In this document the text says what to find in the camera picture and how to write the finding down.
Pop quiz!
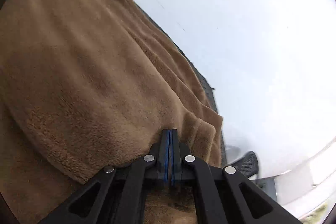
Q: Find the black patterned table cloth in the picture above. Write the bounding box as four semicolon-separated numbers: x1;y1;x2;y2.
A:
136;4;227;167

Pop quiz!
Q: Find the black mesh chair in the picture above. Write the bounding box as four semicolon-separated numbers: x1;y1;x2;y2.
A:
230;151;259;178

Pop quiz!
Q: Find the framed landscape painting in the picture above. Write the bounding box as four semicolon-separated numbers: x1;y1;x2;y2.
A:
300;202;333;224

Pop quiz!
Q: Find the brown fleece garment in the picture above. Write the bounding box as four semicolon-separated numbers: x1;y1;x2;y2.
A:
1;0;222;223

